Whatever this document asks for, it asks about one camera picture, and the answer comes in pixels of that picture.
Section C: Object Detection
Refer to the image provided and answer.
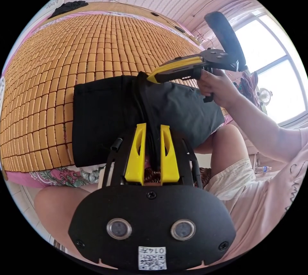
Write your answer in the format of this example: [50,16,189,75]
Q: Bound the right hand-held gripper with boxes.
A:
[146,48,248,104]

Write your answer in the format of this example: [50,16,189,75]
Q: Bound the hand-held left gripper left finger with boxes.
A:
[124,123,147,185]

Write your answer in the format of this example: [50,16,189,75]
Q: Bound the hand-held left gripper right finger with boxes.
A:
[159,125,180,184]

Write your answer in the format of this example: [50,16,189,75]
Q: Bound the black long pants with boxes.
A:
[72,71,226,171]

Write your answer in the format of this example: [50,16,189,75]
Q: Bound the person's right forearm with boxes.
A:
[225,88,304,164]

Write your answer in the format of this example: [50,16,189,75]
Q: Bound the person's right hand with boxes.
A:
[197,68,242,110]

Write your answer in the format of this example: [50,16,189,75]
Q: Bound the pink hanging cloth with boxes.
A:
[240,71,261,108]

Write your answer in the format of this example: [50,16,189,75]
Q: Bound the person's body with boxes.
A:
[33,124,308,273]

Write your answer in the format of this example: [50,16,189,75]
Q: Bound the bed with woven mat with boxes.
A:
[0,1,233,189]

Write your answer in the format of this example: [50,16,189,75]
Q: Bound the small white fan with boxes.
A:
[259,88,274,107]

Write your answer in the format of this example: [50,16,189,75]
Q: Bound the window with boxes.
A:
[231,10,308,129]

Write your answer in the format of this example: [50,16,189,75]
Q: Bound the pile of clothes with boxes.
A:
[47,0,89,20]

